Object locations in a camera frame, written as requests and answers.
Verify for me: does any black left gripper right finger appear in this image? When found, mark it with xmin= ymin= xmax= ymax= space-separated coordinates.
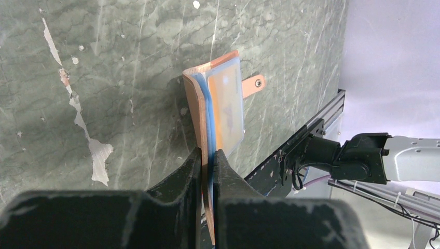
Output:
xmin=213 ymin=150 xmax=369 ymax=248

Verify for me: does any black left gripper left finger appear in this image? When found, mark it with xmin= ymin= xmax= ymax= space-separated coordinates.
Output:
xmin=1 ymin=148 xmax=202 ymax=248

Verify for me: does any pink leather card holder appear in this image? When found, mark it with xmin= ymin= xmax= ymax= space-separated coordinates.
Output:
xmin=182 ymin=50 xmax=266 ymax=245

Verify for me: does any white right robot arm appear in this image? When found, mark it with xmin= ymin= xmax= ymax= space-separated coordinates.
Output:
xmin=280 ymin=133 xmax=439 ymax=190

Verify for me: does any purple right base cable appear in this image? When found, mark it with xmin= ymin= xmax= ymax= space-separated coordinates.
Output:
xmin=302 ymin=173 xmax=333 ymax=188

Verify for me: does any aluminium frame rail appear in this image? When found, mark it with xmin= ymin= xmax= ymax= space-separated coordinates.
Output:
xmin=306 ymin=89 xmax=346 ymax=130

